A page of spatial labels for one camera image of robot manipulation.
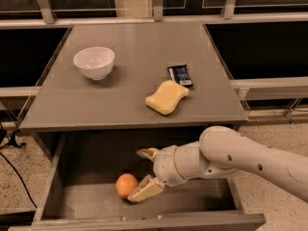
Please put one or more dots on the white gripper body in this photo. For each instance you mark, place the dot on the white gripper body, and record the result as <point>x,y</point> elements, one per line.
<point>164,165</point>

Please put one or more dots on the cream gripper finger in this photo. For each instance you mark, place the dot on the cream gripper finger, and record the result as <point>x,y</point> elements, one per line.
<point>148,187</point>
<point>148,153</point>

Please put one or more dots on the orange fruit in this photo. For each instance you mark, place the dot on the orange fruit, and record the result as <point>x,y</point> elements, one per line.
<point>125,184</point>

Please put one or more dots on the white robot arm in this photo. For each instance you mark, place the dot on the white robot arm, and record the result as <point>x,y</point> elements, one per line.
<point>221,151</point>

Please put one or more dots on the open grey top drawer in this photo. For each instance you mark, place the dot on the open grey top drawer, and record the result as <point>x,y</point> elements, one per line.
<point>80,192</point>

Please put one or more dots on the grey cabinet counter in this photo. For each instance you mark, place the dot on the grey cabinet counter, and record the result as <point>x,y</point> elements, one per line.
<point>69,101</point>

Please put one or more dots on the yellow sponge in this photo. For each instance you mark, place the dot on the yellow sponge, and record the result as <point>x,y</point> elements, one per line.
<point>166,98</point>

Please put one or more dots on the dark blue snack bar wrapper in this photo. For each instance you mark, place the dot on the dark blue snack bar wrapper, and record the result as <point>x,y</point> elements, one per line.
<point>180,75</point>

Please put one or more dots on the white ceramic bowl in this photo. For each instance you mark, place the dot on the white ceramic bowl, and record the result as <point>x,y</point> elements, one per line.
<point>96,62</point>

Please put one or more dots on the metal window railing frame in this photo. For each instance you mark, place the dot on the metal window railing frame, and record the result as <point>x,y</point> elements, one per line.
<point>254,40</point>

